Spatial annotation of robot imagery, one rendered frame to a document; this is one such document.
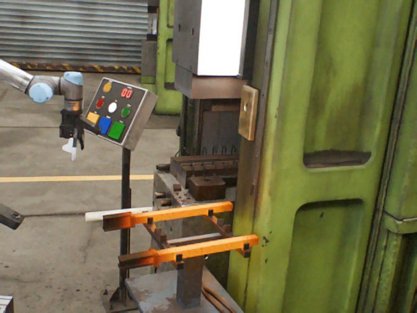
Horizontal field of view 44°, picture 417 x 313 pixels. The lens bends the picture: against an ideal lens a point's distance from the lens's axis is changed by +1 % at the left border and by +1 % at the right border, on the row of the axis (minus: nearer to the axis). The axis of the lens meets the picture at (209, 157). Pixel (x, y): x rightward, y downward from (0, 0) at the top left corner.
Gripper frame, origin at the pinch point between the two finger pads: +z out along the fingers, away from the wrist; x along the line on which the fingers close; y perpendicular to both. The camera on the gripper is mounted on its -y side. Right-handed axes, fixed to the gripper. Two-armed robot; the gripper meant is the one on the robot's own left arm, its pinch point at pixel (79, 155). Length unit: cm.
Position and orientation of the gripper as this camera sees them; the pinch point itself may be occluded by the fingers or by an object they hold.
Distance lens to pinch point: 226.2
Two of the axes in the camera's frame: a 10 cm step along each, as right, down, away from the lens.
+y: -10.0, -0.8, 0.0
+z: -0.7, 9.5, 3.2
